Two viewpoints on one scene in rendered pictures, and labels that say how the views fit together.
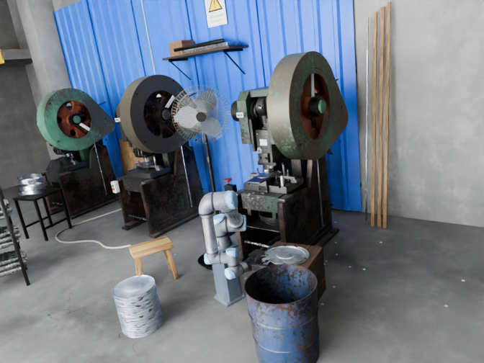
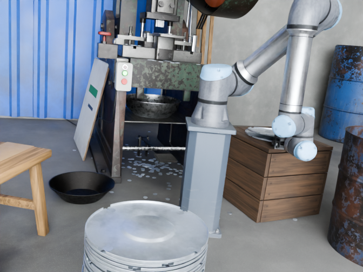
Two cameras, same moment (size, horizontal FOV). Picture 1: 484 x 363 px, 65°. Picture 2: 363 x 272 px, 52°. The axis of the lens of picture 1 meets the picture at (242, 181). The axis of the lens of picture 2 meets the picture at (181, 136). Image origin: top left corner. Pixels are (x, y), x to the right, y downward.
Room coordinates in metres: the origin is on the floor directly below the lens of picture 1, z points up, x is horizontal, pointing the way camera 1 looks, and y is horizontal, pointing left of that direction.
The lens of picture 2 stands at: (1.91, 1.51, 0.75)
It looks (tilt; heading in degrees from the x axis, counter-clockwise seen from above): 14 degrees down; 301
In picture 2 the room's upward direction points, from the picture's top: 6 degrees clockwise
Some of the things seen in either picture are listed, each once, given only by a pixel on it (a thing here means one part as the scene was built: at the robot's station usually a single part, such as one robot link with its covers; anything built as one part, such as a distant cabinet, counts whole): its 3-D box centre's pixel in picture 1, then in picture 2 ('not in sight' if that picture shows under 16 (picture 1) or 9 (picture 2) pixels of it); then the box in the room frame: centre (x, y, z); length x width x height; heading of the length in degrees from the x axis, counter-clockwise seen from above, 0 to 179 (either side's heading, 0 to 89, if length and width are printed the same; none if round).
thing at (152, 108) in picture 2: (276, 215); (152, 106); (3.23, -0.28, 0.36); 0.34 x 0.34 x 0.10
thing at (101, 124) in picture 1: (86, 147); not in sight; (5.67, 2.25, 0.87); 1.53 x 0.99 x 1.74; 144
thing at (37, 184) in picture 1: (39, 204); not in sight; (4.55, 2.55, 0.40); 0.45 x 0.40 x 0.79; 63
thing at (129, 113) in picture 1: (168, 148); not in sight; (4.60, 0.83, 0.87); 1.53 x 0.99 x 1.74; 139
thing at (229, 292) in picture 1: (225, 271); (202, 176); (2.58, 0.21, 0.23); 0.19 x 0.19 x 0.45; 35
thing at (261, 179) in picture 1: (261, 184); (165, 46); (3.09, -0.17, 0.72); 0.25 x 0.14 x 0.14; 141
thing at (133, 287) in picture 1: (134, 286); (148, 227); (2.38, 0.85, 0.32); 0.29 x 0.29 x 0.01
